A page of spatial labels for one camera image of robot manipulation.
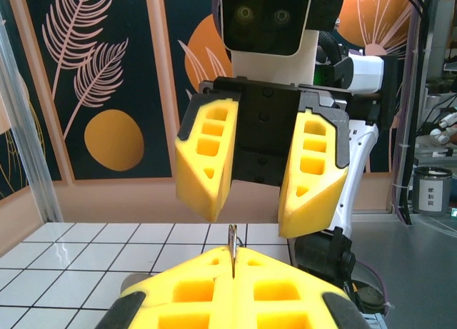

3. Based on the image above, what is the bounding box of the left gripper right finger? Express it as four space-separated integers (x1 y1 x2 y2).
233 247 373 329

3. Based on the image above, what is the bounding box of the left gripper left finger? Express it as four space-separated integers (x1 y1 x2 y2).
96 246 235 329

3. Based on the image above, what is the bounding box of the grey container with white label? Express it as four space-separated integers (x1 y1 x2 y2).
413 166 452 218

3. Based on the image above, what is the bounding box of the grey metal sheet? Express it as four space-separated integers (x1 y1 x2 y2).
351 214 457 329

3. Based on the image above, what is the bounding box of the aluminium corner post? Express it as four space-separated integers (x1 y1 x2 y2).
0 0 64 223

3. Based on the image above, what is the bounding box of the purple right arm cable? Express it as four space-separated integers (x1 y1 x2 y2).
211 0 424 310

